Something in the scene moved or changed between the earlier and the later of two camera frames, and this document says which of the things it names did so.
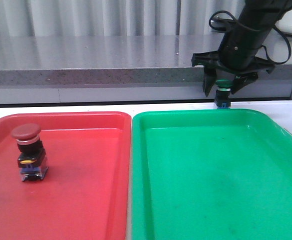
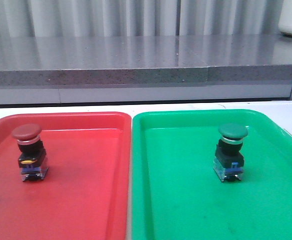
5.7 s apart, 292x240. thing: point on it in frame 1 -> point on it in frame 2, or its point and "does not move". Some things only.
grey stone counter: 50,68 does not move
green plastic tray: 215,174 does not move
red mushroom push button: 32,159 does not move
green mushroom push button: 222,95 -> 228,162
